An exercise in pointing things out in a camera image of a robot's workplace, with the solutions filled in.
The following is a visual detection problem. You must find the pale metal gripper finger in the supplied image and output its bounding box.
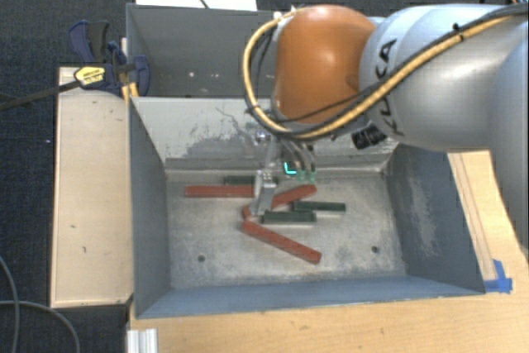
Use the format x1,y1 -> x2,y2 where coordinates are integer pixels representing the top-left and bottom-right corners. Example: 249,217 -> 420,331
250,172 -> 265,217
260,173 -> 278,216

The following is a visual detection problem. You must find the red-brown flat block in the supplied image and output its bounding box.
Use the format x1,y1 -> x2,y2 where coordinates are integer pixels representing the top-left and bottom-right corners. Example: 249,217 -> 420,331
240,219 -> 323,265
183,184 -> 255,199
241,184 -> 318,221

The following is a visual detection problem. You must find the dark green flat block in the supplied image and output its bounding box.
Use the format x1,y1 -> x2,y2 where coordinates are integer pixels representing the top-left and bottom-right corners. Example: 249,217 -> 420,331
290,200 -> 347,214
260,210 -> 318,226

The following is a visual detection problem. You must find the grey metal bin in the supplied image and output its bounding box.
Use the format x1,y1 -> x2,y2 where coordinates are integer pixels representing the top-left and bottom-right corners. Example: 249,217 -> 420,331
125,2 -> 487,320

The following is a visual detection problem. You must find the pale wood flat board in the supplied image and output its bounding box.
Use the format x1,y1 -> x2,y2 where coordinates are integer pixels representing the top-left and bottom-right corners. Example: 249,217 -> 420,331
49,66 -> 136,309

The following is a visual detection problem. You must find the black cylinder on white bracket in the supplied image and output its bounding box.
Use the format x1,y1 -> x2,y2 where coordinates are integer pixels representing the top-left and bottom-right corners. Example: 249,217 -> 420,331
350,122 -> 388,150

